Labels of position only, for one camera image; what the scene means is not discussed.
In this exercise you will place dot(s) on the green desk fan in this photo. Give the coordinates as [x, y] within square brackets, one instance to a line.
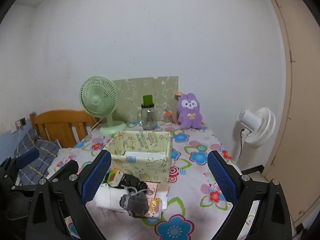
[96, 100]

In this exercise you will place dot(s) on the white cloth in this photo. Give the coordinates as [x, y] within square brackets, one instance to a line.
[110, 197]

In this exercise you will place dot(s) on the wall power outlet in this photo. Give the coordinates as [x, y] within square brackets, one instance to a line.
[20, 122]

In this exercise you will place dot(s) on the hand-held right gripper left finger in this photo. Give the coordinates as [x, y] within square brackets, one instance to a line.
[97, 177]

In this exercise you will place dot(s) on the grey plaid pillow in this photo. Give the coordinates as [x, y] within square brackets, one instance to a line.
[42, 152]

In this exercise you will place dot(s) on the glass jar with green lid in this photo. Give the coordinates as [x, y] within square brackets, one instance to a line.
[148, 120]

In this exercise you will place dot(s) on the black sock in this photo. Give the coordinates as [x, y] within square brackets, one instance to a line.
[133, 181]

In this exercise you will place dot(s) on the pink cartoon packet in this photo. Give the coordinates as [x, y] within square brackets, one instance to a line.
[154, 207]

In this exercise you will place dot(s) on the grey socks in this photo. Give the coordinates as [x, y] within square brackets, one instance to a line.
[135, 205]

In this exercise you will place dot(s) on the floral tablecloth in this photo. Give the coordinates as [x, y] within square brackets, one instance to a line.
[197, 142]

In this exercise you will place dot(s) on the beige and white packet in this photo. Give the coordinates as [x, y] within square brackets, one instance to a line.
[162, 195]

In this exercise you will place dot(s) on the purple plush bunny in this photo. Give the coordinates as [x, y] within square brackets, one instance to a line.
[188, 115]

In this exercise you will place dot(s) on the beige door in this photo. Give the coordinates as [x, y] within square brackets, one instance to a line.
[300, 105]

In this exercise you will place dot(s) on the wooden bed headboard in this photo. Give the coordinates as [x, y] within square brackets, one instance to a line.
[57, 125]

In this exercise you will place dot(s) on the small jar with orange lid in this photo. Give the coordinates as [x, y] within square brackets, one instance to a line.
[168, 118]

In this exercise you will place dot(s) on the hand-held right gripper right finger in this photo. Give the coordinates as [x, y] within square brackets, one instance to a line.
[222, 180]

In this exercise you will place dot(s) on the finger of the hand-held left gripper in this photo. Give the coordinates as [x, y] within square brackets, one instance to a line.
[28, 156]
[67, 168]

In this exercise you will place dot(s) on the yellow black packet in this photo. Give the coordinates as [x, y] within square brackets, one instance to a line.
[115, 177]

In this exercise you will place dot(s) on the white standing fan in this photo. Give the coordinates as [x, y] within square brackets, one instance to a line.
[257, 127]

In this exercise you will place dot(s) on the yellow cartoon fabric storage box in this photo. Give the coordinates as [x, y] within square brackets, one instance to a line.
[147, 166]

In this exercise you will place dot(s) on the green patterned board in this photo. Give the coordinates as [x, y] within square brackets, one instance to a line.
[140, 87]

